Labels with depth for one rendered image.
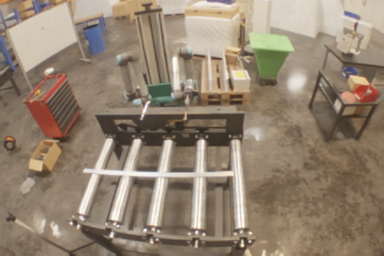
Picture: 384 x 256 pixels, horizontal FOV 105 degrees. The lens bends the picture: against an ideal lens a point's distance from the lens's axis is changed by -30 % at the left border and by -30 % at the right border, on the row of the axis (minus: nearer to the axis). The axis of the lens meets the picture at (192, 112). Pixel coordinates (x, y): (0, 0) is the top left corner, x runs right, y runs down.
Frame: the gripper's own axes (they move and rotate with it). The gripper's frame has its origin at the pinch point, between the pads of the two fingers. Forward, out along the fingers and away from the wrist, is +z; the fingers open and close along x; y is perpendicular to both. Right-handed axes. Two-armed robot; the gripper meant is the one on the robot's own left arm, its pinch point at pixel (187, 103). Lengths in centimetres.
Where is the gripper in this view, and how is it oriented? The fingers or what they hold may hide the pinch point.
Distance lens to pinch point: 178.6
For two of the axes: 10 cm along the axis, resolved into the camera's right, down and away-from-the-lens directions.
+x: -0.7, -7.6, -6.4
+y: -10.0, 0.1, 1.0
